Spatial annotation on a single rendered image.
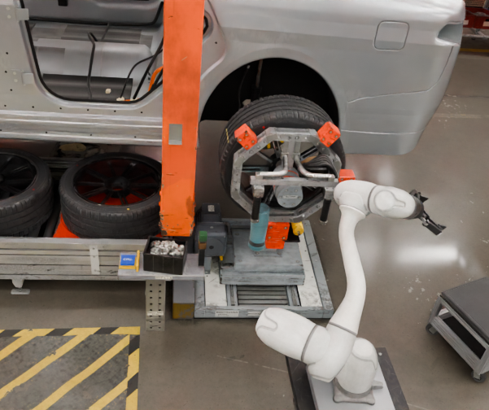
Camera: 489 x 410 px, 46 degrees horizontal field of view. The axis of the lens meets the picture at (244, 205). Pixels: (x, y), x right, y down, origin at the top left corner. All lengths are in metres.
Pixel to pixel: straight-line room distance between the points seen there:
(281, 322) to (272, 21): 1.63
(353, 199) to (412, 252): 2.03
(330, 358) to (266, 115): 1.34
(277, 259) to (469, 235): 1.60
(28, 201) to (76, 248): 0.39
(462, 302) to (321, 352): 1.52
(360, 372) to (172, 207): 1.19
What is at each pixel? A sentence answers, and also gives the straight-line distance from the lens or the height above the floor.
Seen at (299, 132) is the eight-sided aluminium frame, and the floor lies 1.11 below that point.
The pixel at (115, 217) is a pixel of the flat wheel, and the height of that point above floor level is 0.48.
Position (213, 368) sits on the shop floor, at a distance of 3.09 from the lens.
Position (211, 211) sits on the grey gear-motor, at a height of 0.43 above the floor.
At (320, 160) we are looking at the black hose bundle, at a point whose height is 1.04.
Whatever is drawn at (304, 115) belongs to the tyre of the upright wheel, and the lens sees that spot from 2.85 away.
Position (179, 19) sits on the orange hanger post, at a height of 1.66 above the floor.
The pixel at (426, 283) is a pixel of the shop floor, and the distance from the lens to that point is 3.86.
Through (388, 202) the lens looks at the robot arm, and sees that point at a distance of 1.97.
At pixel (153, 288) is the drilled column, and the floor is 0.33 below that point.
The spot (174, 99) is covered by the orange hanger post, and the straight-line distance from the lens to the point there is 2.57.
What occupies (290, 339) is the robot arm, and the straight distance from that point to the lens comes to 1.93.
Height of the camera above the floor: 2.45
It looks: 36 degrees down
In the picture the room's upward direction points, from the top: 7 degrees clockwise
